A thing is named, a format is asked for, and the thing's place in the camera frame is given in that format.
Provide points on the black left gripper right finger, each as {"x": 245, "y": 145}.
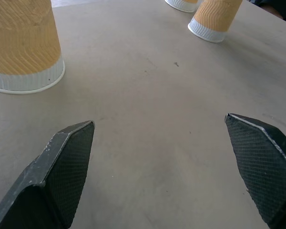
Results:
{"x": 259, "y": 162}

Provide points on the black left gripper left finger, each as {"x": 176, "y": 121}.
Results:
{"x": 62, "y": 167}

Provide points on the orange ribbed paper cup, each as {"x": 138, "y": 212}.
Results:
{"x": 213, "y": 19}
{"x": 23, "y": 47}
{"x": 182, "y": 5}

